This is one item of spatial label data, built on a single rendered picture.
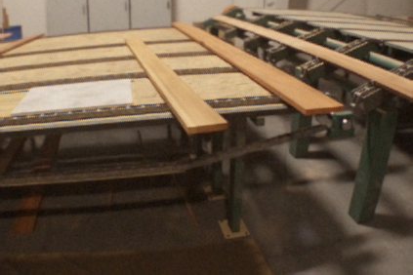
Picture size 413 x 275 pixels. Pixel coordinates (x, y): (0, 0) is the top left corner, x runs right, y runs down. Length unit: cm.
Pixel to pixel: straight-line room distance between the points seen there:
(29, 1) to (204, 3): 375
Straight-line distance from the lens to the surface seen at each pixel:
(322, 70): 246
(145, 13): 696
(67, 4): 702
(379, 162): 214
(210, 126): 127
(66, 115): 157
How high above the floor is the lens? 135
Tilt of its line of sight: 21 degrees down
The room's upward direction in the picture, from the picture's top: straight up
